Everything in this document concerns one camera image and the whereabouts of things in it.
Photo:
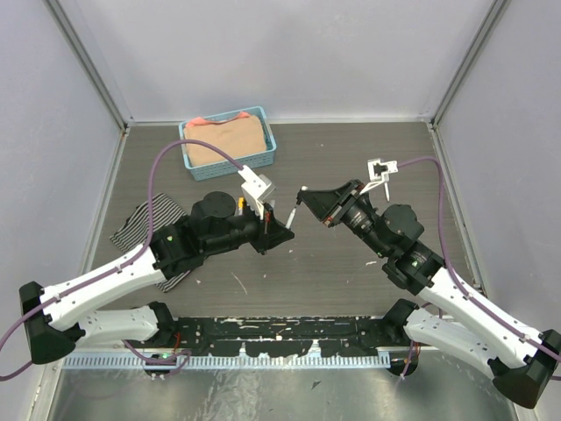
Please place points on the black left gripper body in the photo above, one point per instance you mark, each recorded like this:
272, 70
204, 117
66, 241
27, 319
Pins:
262, 242

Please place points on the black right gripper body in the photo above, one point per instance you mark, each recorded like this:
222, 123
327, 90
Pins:
345, 198

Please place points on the white pen black tip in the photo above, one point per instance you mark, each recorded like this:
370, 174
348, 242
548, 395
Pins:
291, 218

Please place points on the black pen cap white end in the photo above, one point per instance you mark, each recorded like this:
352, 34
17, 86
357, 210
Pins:
302, 189

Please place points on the white pen yellow end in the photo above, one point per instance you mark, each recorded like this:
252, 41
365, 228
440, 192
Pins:
241, 204

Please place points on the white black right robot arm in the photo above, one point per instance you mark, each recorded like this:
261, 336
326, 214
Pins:
519, 359

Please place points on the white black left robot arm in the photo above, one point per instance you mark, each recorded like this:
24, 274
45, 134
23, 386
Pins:
61, 317

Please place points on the blue plastic basket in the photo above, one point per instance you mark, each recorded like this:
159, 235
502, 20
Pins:
204, 164

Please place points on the peach folded cloth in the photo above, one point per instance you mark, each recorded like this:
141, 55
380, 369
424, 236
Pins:
239, 136

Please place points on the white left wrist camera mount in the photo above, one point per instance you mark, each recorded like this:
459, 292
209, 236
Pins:
256, 189

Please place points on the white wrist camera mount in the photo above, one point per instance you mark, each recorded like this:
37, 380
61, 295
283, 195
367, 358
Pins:
256, 189
379, 172

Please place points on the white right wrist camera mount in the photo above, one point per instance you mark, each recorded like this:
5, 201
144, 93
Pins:
379, 172

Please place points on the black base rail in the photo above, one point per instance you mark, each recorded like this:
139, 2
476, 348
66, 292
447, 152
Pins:
279, 337

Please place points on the slotted cable duct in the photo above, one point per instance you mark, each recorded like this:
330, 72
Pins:
114, 360

